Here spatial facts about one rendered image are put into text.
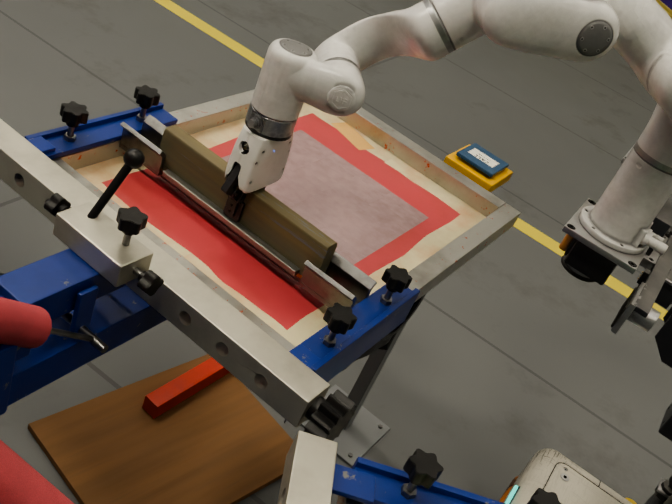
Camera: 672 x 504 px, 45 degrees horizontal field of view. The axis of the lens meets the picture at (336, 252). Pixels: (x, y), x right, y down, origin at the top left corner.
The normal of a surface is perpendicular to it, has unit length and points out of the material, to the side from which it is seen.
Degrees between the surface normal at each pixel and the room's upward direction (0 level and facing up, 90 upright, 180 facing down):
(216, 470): 0
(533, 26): 90
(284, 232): 90
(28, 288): 0
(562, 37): 95
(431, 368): 0
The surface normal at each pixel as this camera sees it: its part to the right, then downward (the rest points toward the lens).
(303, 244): -0.55, 0.32
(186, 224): 0.34, -0.76
